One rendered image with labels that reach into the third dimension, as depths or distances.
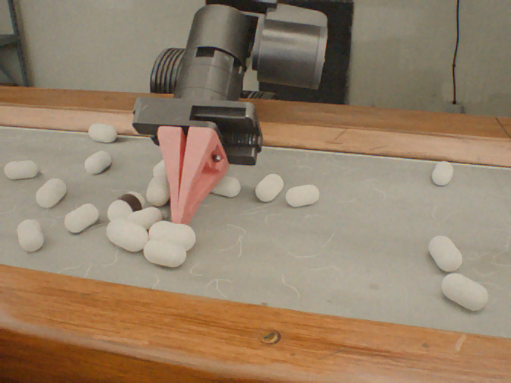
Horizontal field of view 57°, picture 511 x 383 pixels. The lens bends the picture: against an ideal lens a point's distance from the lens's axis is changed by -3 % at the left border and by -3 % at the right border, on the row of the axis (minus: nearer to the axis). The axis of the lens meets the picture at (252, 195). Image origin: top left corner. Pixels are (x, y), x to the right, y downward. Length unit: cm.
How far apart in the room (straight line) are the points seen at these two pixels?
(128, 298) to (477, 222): 30
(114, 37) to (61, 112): 210
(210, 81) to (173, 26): 221
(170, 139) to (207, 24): 12
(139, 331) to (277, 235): 16
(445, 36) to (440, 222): 209
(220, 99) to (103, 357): 23
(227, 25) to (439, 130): 28
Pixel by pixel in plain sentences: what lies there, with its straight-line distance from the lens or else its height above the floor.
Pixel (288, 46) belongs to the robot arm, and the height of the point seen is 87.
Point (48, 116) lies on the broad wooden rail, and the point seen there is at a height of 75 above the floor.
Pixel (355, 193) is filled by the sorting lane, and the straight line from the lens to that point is 47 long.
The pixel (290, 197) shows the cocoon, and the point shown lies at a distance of 43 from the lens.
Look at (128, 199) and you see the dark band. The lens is 42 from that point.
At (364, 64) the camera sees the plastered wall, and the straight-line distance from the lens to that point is 249.
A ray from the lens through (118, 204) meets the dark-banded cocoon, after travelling 41.
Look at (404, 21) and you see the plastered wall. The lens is 247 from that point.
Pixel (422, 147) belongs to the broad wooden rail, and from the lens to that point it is 57.
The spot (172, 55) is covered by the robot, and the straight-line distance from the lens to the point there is 86.
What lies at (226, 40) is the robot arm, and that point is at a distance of 44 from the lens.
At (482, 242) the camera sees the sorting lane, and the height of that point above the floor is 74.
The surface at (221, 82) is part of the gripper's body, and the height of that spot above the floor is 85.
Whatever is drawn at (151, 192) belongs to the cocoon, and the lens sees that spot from 43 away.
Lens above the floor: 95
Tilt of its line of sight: 27 degrees down
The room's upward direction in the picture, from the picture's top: straight up
